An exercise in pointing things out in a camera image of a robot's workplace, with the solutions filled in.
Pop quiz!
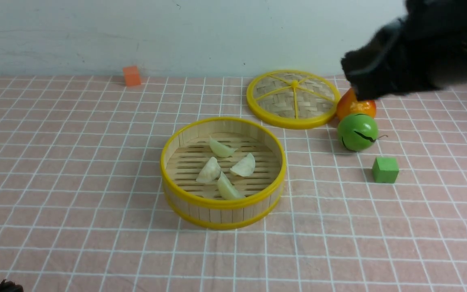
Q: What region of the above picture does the pale dumpling bottom edge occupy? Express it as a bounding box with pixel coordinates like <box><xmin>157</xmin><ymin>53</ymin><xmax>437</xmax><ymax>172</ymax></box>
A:
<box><xmin>217</xmin><ymin>172</ymin><xmax>245</xmax><ymax>201</ymax></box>

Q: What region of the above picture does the bamboo steamer lid yellow rim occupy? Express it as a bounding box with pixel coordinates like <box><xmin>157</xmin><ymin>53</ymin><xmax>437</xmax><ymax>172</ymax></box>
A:
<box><xmin>245</xmin><ymin>70</ymin><xmax>341</xmax><ymax>130</ymax></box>

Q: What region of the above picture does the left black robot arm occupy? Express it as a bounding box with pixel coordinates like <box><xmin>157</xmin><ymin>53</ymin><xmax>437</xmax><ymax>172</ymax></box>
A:
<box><xmin>0</xmin><ymin>279</ymin><xmax>24</xmax><ymax>292</ymax></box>

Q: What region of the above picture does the bamboo steamer tray yellow rim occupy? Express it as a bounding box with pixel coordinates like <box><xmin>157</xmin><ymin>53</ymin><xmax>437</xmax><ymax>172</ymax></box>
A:
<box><xmin>160</xmin><ymin>117</ymin><xmax>287</xmax><ymax>230</ymax></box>

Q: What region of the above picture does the green toy watermelon ball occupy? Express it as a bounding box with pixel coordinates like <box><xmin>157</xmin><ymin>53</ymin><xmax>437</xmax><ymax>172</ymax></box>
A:
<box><xmin>337</xmin><ymin>113</ymin><xmax>388</xmax><ymax>152</ymax></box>

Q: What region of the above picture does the orange toy pear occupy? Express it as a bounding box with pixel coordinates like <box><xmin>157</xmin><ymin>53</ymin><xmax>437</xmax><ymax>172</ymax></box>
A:
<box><xmin>336</xmin><ymin>88</ymin><xmax>377</xmax><ymax>120</ymax></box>

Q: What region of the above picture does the pink checkered tablecloth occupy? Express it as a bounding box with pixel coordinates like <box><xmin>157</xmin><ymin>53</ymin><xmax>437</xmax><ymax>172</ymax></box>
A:
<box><xmin>0</xmin><ymin>76</ymin><xmax>467</xmax><ymax>292</ymax></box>

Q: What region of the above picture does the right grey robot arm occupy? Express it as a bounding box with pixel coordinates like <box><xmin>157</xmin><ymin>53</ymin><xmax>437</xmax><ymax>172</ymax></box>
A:
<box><xmin>341</xmin><ymin>0</ymin><xmax>467</xmax><ymax>101</ymax></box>

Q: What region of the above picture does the green foam cube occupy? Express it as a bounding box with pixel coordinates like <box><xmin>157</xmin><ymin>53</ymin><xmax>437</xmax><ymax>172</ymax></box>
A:
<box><xmin>371</xmin><ymin>157</ymin><xmax>400</xmax><ymax>184</ymax></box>

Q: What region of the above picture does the white dumpling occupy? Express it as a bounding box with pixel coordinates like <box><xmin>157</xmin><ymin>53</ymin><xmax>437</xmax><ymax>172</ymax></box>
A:
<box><xmin>230</xmin><ymin>153</ymin><xmax>256</xmax><ymax>177</ymax></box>
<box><xmin>196</xmin><ymin>157</ymin><xmax>222</xmax><ymax>184</ymax></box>

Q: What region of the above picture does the pale green dumpling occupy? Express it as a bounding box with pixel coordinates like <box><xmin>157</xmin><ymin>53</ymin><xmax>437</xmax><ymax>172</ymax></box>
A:
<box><xmin>209</xmin><ymin>137</ymin><xmax>237</xmax><ymax>158</ymax></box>

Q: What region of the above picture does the orange foam cube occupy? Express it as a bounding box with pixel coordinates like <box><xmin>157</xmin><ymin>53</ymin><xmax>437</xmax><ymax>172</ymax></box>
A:
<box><xmin>122</xmin><ymin>65</ymin><xmax>141</xmax><ymax>87</ymax></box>

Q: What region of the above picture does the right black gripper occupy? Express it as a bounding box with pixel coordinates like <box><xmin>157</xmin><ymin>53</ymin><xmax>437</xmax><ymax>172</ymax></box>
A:
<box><xmin>341</xmin><ymin>16</ymin><xmax>453</xmax><ymax>101</ymax></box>

